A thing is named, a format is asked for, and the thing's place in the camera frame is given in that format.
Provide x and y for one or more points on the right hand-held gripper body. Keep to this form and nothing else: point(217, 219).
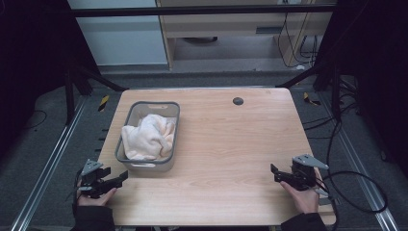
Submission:
point(304, 174)

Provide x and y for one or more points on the grey plastic basket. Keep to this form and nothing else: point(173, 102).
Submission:
point(133, 165)

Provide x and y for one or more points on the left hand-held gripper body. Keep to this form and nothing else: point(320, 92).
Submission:
point(91, 173)

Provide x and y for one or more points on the cream fluffy towel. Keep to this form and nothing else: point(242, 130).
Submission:
point(147, 136)

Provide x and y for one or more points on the aluminium floor rail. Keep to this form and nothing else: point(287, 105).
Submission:
point(48, 166)
point(359, 166)

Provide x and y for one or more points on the white cabinet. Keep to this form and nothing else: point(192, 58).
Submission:
point(122, 38)

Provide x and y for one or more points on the black metal stand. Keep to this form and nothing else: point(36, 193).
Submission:
point(335, 93)
point(69, 96)

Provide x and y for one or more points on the person's left hand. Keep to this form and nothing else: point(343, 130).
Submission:
point(96, 201)

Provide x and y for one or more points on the person's right hand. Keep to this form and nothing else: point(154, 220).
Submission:
point(303, 199)

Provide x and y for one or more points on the light wooden desk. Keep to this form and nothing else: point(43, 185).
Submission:
point(224, 24)

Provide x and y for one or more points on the black horizontal frame bar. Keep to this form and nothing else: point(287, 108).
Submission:
point(192, 11)

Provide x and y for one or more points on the yellow black striped tape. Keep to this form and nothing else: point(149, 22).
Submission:
point(310, 100)
point(103, 103)

